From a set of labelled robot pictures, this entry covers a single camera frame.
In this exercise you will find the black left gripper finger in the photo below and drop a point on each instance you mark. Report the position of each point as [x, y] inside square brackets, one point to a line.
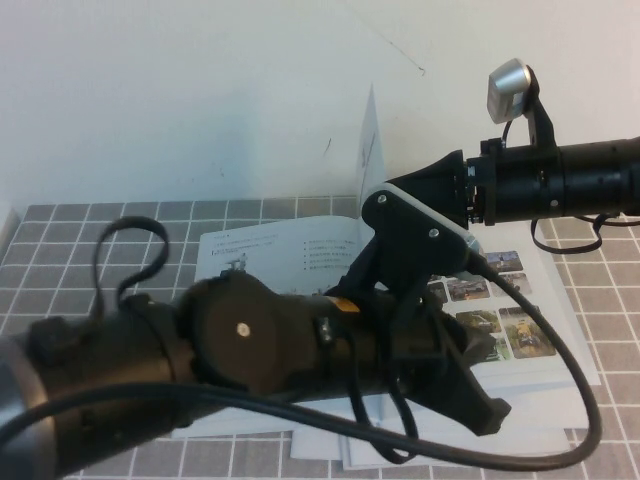
[475, 347]
[470, 400]

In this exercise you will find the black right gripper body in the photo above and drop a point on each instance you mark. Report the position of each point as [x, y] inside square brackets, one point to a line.
[515, 185]

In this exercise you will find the silver and black left arm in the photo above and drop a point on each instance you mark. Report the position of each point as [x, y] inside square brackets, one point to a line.
[150, 360]

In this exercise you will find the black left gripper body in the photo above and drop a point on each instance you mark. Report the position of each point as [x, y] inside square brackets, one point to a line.
[370, 350]

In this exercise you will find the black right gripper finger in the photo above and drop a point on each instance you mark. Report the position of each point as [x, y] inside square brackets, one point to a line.
[435, 172]
[452, 202]

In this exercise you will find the white loose paper sheet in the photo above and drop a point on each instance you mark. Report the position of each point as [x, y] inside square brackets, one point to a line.
[315, 447]

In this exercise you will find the white booklet stack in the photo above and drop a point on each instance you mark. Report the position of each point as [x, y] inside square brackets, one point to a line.
[475, 445]

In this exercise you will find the silver right wrist camera with mount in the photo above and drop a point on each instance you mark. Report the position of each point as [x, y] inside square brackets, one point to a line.
[510, 90]

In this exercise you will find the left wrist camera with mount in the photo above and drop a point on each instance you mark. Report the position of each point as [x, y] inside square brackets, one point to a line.
[410, 225]

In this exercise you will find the white printed book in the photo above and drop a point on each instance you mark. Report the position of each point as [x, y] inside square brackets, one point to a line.
[260, 250]

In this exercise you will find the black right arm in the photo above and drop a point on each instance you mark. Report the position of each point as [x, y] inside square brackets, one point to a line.
[600, 175]

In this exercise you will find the grey checked tablecloth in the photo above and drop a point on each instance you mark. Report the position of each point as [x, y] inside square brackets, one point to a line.
[75, 240]

